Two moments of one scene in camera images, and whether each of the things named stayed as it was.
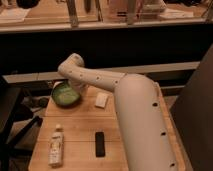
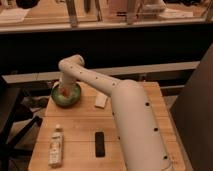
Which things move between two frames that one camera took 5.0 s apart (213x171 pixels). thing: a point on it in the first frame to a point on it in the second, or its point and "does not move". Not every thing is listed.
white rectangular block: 101,99 does not move
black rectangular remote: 99,144 does not move
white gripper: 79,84 to 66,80
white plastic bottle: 56,148 does not move
